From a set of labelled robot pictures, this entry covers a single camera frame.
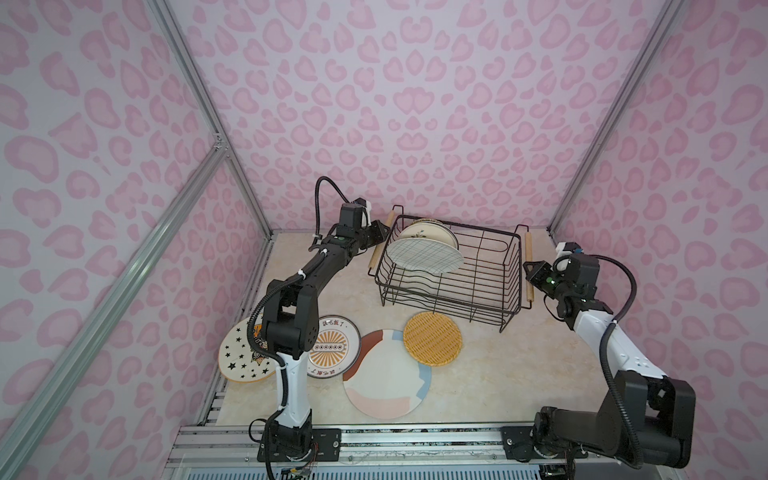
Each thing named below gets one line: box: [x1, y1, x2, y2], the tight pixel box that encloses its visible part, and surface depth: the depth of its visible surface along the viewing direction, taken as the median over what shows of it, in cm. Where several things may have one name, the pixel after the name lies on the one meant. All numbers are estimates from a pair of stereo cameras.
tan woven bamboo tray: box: [403, 310, 462, 367], surface depth 92 cm
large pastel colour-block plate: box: [342, 329, 432, 420], surface depth 86 cm
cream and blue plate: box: [399, 218, 459, 249], surface depth 100 cm
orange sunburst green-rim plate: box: [306, 315, 362, 380], surface depth 90 cm
